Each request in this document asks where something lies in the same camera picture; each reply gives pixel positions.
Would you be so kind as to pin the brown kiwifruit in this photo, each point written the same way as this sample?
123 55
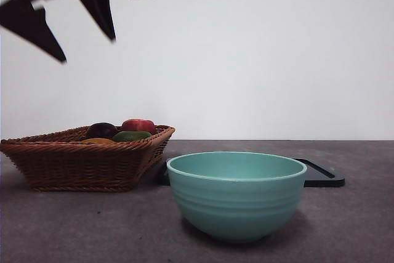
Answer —
98 141

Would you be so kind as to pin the teal ribbed bowl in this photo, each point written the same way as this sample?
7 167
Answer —
237 204

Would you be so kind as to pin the dark purple fruit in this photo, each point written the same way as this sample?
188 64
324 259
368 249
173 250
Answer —
101 130

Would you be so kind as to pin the red apple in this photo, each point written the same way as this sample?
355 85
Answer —
138 126

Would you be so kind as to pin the brown wicker basket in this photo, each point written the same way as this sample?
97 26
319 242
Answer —
77 164

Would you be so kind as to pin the green fruit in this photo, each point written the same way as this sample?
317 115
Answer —
130 136

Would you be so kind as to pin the dark rectangular tray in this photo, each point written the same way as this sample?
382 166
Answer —
323 181

